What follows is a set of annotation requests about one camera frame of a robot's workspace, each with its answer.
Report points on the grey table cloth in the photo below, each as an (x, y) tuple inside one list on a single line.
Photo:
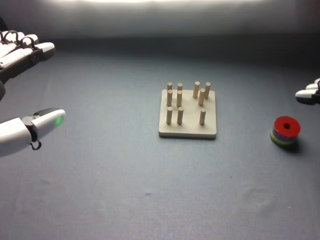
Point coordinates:
[(125, 175)]

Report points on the stack of coloured rings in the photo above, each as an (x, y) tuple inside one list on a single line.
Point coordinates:
[(285, 130)]

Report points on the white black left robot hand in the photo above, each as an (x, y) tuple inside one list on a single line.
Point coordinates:
[(12, 58)]

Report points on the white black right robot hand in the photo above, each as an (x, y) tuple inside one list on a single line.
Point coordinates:
[(306, 95)]

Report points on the wooden peg board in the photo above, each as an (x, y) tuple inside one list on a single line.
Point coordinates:
[(190, 125)]

